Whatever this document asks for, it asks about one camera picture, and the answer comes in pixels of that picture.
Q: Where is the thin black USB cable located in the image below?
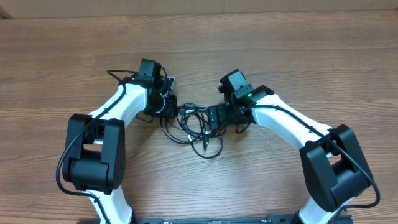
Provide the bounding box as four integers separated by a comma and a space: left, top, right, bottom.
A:
177, 105, 224, 160

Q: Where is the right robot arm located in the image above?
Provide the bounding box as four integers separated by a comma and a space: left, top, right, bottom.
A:
208, 70, 375, 223

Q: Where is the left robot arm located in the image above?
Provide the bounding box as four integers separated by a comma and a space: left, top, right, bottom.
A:
55, 59, 177, 223

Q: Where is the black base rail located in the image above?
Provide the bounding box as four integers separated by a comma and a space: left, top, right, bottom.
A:
133, 215, 299, 224

